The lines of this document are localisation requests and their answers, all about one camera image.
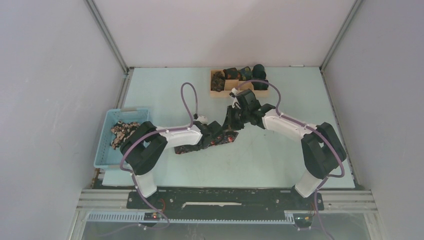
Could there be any wooden compartment box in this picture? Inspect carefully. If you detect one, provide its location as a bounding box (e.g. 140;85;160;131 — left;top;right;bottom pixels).
209;69;270;98

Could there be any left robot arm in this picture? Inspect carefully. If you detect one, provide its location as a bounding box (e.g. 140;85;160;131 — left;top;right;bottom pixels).
120;120;225;208

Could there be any black orange rolled tie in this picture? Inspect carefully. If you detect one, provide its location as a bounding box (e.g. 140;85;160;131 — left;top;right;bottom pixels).
223;67;241;80

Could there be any blue patterned rolled tie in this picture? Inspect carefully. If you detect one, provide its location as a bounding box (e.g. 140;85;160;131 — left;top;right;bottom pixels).
238;66;253;81

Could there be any beige floral tie in basket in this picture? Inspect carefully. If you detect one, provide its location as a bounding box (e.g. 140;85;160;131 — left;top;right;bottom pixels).
110;121;141;150

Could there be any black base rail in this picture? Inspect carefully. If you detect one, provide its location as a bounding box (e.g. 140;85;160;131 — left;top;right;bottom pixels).
126;187;324;221

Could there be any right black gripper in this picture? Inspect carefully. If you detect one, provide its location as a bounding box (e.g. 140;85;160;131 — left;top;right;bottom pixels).
222;104;250;131

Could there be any white cable duct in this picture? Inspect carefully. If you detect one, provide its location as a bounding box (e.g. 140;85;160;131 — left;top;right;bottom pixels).
86;211;295;225

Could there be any light blue plastic basket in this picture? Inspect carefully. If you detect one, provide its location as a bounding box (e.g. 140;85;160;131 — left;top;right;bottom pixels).
93;107;152;170

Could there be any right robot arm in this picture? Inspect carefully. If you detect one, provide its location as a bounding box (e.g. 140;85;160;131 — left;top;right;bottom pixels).
224;88;347;209

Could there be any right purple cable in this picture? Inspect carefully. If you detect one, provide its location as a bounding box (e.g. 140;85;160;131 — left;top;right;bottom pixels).
233;79;346;239

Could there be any dark floral rolled tie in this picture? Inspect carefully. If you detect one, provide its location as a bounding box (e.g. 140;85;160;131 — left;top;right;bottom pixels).
210;71;226;92

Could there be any dark floral rose tie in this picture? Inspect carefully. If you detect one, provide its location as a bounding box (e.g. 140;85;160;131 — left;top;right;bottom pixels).
173;130;239;155

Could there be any purple cable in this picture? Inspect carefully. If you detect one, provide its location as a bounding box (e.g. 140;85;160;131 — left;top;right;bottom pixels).
119;82;200;229
233;79;346;239

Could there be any aluminium frame rail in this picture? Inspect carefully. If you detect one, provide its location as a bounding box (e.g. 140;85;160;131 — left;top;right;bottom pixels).
76;189;378;214

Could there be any dark green rolled tie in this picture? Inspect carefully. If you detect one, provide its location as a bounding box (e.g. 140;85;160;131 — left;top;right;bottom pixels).
251;78;269;91
252;64;267;80

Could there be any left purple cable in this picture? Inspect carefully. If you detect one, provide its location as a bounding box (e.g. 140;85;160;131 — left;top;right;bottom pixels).
119;82;200;229

